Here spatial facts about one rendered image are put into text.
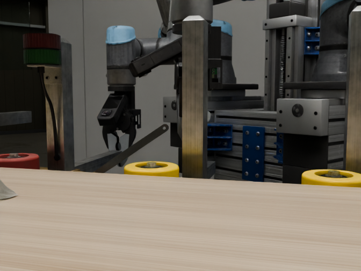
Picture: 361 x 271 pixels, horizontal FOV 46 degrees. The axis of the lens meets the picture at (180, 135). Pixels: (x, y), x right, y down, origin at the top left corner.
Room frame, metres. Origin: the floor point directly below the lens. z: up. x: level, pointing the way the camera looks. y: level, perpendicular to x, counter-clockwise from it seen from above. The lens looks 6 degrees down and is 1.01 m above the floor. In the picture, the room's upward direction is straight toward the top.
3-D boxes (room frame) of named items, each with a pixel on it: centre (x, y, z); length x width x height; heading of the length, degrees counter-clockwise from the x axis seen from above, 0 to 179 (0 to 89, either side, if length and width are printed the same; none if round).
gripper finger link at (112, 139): (1.14, 0.17, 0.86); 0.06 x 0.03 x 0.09; 164
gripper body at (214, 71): (0.79, -0.03, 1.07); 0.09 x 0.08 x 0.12; 94
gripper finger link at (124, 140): (1.14, 0.14, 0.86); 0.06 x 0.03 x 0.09; 164
